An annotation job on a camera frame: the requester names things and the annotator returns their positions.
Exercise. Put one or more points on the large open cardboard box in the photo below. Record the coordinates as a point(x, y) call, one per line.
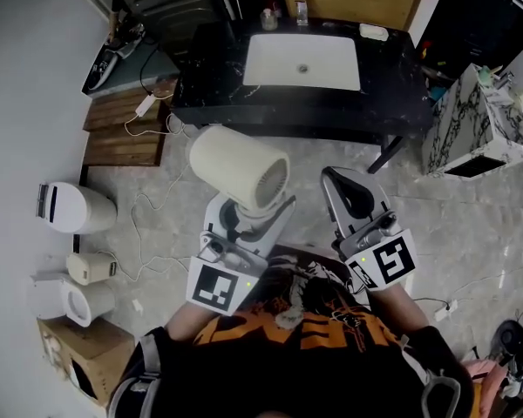
point(353, 2)

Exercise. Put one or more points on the white marble pattern cabinet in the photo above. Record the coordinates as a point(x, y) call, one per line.
point(462, 129)

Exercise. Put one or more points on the cream cylindrical appliance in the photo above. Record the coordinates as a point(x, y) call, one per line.
point(226, 159)

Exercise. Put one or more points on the grey white handheld appliance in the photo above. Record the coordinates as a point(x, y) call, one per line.
point(106, 65)

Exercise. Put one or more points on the black fan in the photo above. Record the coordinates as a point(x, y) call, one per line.
point(512, 342)

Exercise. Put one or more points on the white power adapter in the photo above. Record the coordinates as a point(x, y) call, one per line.
point(145, 105)

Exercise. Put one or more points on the person's right forearm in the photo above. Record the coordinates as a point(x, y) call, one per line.
point(396, 309)

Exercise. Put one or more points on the white power strip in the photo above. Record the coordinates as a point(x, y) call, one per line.
point(445, 311)

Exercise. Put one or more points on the white round appliance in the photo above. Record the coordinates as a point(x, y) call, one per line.
point(56, 296)

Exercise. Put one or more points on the white lidded trash bin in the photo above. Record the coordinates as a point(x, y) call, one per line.
point(78, 209)

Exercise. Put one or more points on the dark ribbed cabinet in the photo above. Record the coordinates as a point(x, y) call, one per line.
point(174, 2)

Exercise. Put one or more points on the black cabinet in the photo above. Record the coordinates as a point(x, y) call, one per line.
point(475, 20)

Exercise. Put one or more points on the person's left forearm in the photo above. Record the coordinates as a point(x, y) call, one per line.
point(187, 322)

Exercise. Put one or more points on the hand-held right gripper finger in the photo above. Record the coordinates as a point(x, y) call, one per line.
point(334, 207)
point(377, 200)

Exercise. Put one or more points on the small cream box appliance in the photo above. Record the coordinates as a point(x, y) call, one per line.
point(89, 268)

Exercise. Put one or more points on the small clear glass bottle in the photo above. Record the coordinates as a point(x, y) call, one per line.
point(269, 20)

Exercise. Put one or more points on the pink cloth item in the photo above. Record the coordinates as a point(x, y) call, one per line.
point(488, 377)

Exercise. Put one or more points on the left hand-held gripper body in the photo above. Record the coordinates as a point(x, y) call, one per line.
point(215, 287)

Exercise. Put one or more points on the person's black orange printed shirt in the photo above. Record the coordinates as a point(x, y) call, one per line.
point(287, 372)

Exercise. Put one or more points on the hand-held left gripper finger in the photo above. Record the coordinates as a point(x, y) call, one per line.
point(279, 227)
point(215, 216)

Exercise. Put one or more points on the wooden slat board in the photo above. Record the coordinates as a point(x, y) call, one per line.
point(122, 146)

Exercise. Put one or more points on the white soap dish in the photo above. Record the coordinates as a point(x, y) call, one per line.
point(373, 32)

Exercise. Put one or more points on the black marble counter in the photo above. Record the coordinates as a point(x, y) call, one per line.
point(388, 103)

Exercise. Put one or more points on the grey blue low table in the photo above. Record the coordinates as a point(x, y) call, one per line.
point(157, 70)

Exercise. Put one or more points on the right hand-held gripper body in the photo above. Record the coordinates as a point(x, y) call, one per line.
point(390, 259)

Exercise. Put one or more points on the small brown cardboard box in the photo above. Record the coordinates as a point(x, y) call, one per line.
point(100, 351)

